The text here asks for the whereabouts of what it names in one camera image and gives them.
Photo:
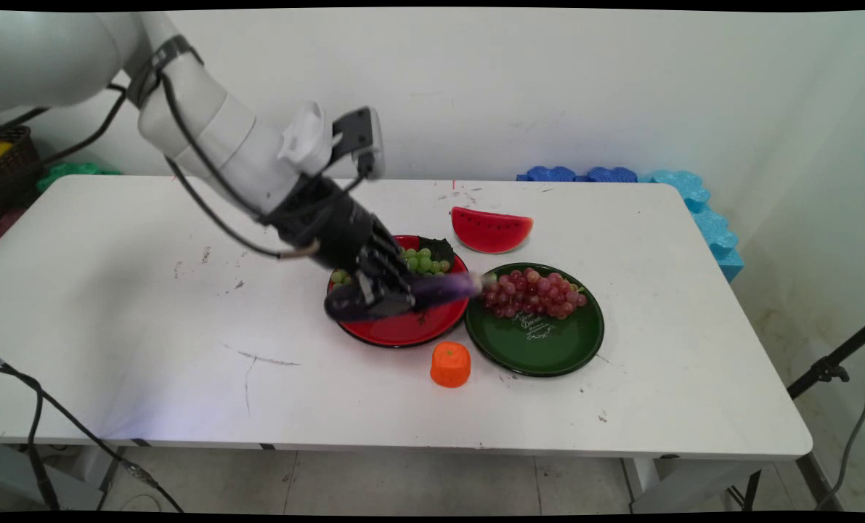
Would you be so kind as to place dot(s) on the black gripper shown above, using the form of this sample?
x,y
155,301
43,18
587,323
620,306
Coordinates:
x,y
327,221

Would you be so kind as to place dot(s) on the purple eggplant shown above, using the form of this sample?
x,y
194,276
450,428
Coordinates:
x,y
439,288

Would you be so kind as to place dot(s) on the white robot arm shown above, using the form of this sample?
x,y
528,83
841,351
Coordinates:
x,y
200,123

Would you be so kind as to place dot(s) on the green grape bunch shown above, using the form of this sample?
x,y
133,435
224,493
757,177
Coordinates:
x,y
425,261

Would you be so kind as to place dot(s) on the red plate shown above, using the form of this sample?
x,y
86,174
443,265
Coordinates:
x,y
417,330

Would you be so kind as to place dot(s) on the dark green leaf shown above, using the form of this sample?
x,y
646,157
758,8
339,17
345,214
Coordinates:
x,y
439,248

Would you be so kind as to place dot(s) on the orange toy fruit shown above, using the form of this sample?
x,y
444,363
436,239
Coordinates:
x,y
450,365

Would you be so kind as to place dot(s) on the watermelon slice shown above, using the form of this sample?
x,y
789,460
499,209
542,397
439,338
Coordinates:
x,y
490,232

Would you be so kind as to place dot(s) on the red grape bunch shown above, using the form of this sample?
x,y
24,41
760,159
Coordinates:
x,y
534,294

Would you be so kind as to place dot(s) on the dark green plate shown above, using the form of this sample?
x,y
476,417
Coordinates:
x,y
537,349

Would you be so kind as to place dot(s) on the green foam mat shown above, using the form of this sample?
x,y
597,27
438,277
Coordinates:
x,y
72,173

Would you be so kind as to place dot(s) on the black table leg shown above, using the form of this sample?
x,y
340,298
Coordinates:
x,y
750,490
112,468

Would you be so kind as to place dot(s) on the light blue foam mat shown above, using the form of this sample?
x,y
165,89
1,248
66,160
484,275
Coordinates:
x,y
708,225

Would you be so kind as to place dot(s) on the dark woven basket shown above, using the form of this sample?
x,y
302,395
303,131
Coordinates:
x,y
14,174

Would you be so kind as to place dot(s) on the yellow object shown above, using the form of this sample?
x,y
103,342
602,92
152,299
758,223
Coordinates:
x,y
1,149

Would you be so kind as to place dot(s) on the black tripod stand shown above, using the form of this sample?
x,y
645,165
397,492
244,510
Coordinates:
x,y
828,372

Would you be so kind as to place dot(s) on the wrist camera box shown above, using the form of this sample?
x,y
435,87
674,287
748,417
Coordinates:
x,y
363,138

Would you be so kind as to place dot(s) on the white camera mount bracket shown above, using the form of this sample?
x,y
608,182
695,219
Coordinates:
x,y
305,138

